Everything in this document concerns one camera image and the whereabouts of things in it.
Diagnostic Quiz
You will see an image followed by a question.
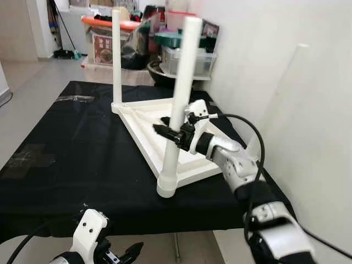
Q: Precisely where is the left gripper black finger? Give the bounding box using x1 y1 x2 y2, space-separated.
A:
122 242 145 262

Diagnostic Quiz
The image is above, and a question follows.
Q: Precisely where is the white plastic children table top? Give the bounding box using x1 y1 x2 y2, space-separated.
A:
111 98 259 199

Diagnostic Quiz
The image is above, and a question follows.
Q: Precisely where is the black wok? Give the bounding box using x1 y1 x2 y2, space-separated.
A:
147 59 179 89

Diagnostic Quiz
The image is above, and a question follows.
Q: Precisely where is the clear plastic storage box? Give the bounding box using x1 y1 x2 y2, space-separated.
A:
162 44 216 78

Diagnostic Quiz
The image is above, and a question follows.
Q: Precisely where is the black plastic bag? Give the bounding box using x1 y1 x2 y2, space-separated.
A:
121 14 166 70

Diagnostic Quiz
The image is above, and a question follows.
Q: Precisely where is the beige low platform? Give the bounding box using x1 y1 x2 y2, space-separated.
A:
82 63 155 86

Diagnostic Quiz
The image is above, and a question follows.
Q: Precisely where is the green pot lid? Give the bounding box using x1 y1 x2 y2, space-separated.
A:
154 30 215 47

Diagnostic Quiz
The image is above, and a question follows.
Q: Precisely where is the black tablecloth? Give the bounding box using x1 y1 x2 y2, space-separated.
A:
0 81 298 243

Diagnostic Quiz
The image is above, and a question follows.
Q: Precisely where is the clear tape strip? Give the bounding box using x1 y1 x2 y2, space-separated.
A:
58 96 95 103

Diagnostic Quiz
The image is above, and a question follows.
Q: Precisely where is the storage box with orange lid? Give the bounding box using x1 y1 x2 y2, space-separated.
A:
81 15 141 68

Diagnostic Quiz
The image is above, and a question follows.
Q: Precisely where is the black floor mop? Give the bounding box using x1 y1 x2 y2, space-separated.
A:
52 0 83 60

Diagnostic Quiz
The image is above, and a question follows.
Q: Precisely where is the clear tape patch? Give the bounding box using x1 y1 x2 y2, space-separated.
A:
8 144 56 168

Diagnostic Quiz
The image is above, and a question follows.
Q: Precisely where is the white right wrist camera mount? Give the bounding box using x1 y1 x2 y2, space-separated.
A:
184 101 211 135

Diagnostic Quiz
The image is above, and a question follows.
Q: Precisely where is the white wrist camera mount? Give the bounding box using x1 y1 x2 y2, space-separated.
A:
71 209 109 264
184 101 211 135

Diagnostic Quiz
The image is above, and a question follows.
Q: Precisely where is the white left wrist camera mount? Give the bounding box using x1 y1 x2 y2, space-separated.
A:
71 209 109 264

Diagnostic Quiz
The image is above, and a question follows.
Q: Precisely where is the black wall cable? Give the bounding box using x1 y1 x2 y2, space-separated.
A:
0 91 13 108

